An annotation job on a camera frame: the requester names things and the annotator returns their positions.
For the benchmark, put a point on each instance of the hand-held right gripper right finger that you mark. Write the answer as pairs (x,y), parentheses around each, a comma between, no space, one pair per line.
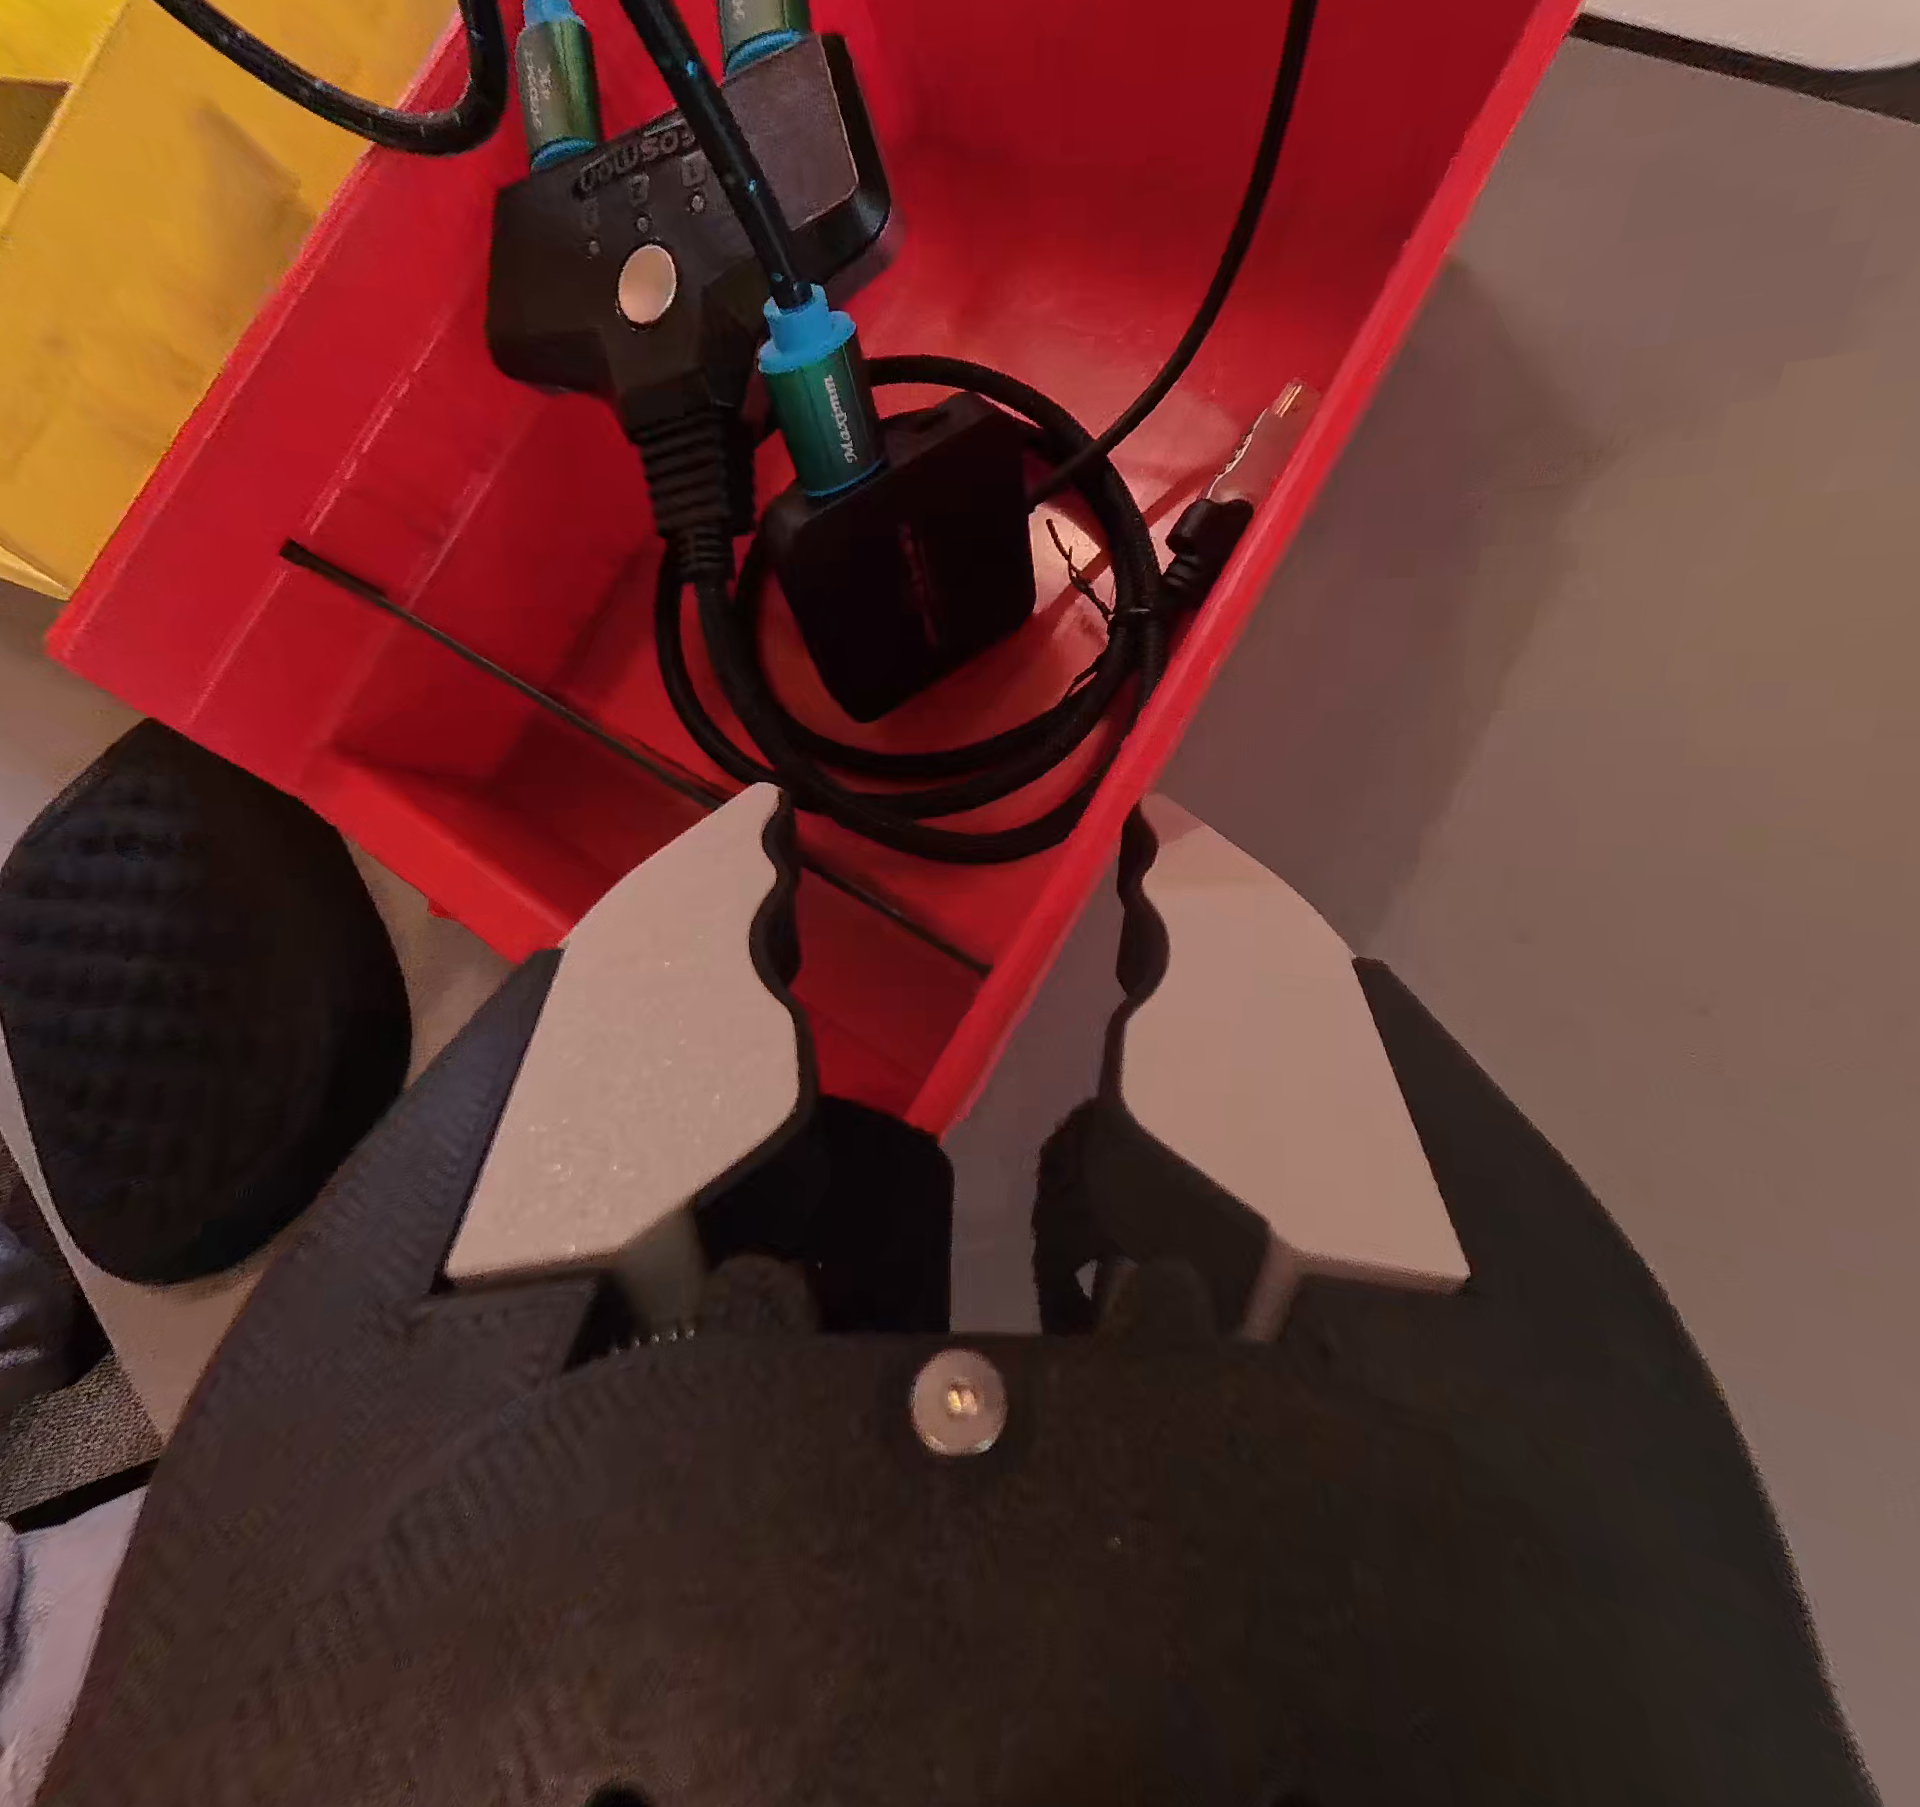
(1274,1088)

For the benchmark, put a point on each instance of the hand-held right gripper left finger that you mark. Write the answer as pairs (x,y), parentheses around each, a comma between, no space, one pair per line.
(645,1058)

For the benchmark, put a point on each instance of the red plastic bin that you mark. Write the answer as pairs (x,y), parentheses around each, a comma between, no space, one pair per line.
(1051,187)

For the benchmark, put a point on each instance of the yellow plastic bin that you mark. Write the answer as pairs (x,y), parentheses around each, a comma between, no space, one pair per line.
(151,262)

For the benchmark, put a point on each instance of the black foam wrist pad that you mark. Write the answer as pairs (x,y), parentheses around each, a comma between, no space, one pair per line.
(181,1012)

